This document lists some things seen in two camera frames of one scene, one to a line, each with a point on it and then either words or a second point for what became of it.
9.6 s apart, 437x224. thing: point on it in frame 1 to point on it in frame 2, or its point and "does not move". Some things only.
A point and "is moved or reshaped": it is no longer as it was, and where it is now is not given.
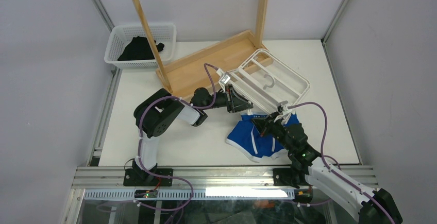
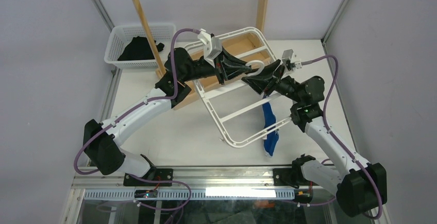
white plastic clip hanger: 267,80 is moved or reshaped
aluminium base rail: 216,183 does not move
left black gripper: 234,102 to 232,67
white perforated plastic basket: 128,46 does not move
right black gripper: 261,124 to 265,77
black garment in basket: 139,49 does not move
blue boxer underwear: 245,136 is moved or reshaped
